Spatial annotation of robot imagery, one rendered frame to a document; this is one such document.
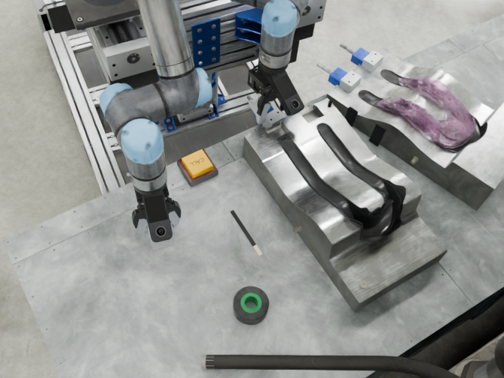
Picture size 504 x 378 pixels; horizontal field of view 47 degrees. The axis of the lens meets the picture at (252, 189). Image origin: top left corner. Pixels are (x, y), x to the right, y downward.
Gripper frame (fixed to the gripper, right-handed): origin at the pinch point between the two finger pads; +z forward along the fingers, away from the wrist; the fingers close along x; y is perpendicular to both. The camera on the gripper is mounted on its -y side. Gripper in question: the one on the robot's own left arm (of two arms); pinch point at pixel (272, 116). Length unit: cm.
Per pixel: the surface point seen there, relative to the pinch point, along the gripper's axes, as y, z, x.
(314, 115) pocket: -7.3, -1.7, -8.4
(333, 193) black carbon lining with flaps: -29.6, -5.6, 6.6
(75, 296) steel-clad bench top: -10, 5, 67
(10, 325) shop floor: 31, 85, 88
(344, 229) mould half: -38.8, -8.7, 12.6
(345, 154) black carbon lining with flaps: -22.1, -3.3, -5.1
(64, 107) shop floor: 107, 85, 23
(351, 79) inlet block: -5.1, -3.6, -23.7
